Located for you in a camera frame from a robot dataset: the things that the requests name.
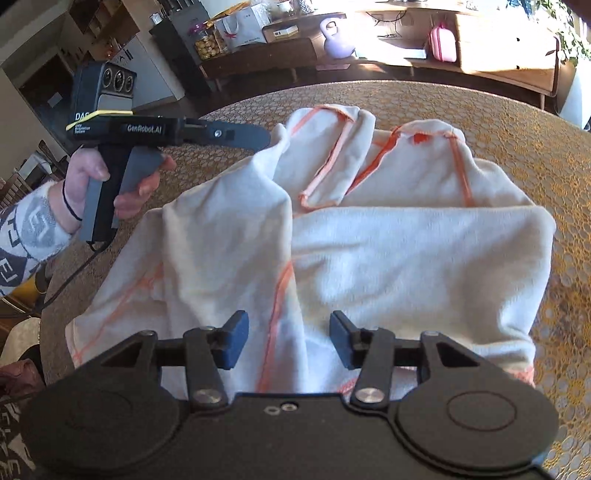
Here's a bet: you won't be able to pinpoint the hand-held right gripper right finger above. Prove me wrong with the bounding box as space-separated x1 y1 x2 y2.
329 310 496 409

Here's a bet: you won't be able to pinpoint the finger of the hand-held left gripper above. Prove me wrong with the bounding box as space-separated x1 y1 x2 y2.
184 117 274 152

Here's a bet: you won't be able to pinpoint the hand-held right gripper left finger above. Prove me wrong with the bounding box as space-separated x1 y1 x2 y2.
98 310 250 412

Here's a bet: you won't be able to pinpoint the white fleece top orange seams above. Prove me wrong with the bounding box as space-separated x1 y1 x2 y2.
65 104 557 407

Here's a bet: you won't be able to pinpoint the person's left forearm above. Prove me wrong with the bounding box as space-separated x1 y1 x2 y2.
0 182 77 299

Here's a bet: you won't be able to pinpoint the person's left hand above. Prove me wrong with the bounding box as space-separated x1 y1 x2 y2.
61 148 177 234

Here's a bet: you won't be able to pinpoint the black cabinet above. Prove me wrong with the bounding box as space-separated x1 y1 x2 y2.
148 0 218 100

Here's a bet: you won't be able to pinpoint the jar of golden chocolates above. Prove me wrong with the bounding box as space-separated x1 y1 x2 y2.
194 28 230 60

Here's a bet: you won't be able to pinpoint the white shopping bag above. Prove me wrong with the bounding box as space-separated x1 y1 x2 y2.
216 7 271 49

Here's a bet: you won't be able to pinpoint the purple kettlebell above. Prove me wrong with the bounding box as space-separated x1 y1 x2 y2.
320 17 358 60

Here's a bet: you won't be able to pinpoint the white flat box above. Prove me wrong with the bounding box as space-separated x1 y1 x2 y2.
355 46 428 61

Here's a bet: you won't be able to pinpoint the pink case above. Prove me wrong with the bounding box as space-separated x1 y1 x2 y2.
428 23 458 64

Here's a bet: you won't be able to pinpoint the wooden TV cabinet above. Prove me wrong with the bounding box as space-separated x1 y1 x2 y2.
198 9 562 99

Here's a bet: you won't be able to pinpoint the lace-covered round table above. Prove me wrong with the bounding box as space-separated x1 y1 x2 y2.
39 80 591 480

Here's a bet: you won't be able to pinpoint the white plant pot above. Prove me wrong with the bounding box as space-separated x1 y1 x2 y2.
556 69 591 131

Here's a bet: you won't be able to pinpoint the green houseplant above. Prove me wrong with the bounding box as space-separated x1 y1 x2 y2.
538 0 591 66

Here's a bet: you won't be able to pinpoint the black hair tie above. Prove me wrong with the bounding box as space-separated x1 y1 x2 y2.
61 180 84 222

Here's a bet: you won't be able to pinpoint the black cable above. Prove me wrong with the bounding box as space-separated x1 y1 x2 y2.
41 237 110 311

